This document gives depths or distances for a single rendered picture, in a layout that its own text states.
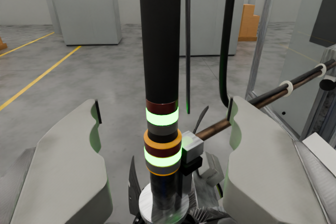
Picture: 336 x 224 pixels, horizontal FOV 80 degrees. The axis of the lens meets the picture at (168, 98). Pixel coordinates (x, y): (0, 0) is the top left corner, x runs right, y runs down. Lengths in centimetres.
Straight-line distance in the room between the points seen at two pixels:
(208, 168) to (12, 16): 1415
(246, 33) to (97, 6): 531
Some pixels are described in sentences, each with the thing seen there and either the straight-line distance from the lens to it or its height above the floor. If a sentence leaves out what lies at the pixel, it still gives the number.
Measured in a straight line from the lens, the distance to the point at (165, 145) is 22.
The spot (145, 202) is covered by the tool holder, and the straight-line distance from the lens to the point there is 31.
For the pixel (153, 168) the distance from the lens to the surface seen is 24.
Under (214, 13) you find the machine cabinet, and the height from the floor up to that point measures 115.
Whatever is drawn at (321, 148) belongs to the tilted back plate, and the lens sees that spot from 69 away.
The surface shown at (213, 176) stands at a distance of 79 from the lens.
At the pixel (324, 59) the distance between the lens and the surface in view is 72.
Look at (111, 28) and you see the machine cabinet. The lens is 739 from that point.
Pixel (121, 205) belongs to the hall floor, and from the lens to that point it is 211.
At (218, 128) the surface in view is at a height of 155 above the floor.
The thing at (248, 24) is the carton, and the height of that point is 59.
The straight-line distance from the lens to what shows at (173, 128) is 21.
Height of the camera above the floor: 172
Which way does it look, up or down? 28 degrees down
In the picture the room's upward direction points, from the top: straight up
